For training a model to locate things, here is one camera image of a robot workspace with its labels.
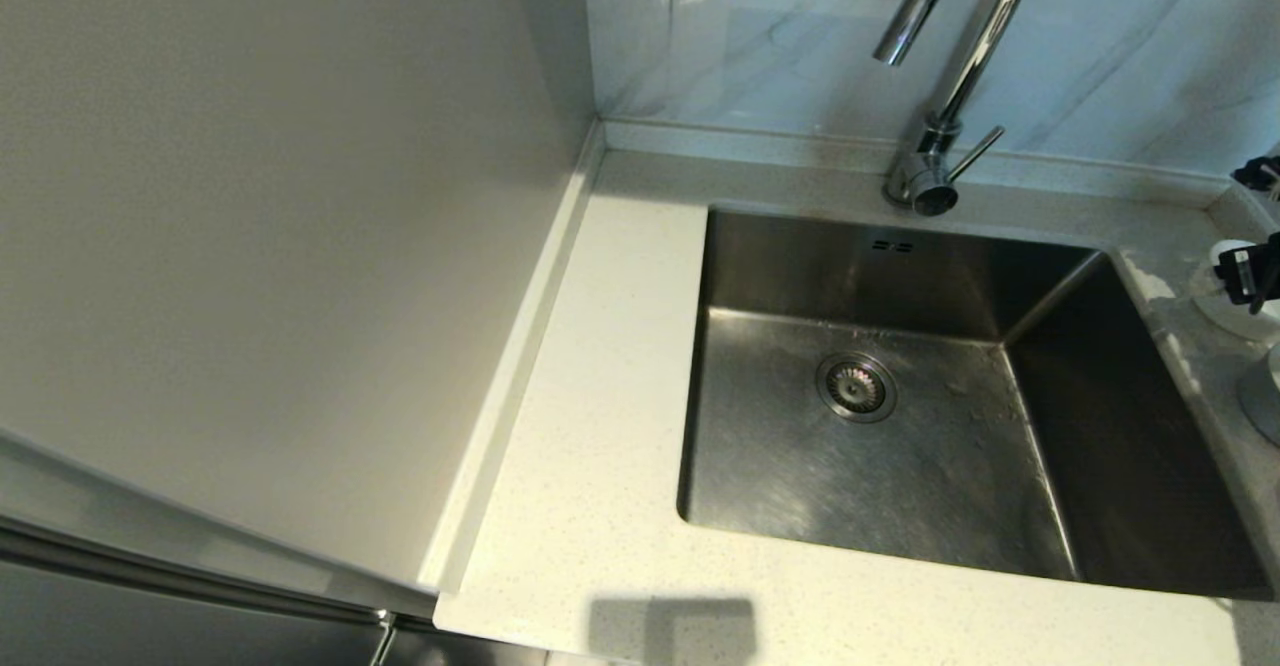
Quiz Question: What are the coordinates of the chrome gooseneck faucet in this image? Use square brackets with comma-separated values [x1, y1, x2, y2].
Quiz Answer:
[872, 0, 1043, 217]

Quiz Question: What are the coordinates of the grey under-counter cabinet front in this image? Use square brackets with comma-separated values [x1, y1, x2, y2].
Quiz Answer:
[395, 618, 601, 666]

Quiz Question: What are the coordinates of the stainless steel sink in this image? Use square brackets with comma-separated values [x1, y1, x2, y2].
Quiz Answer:
[678, 204, 1276, 602]

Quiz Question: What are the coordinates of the tall grey cabinet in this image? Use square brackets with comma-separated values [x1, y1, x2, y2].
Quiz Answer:
[0, 0, 607, 666]

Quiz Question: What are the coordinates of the pale round bowl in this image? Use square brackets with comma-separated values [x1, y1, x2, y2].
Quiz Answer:
[1188, 239, 1280, 343]

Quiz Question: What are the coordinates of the round metal sink drain strainer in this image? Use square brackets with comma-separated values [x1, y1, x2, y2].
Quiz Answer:
[815, 351, 898, 424]

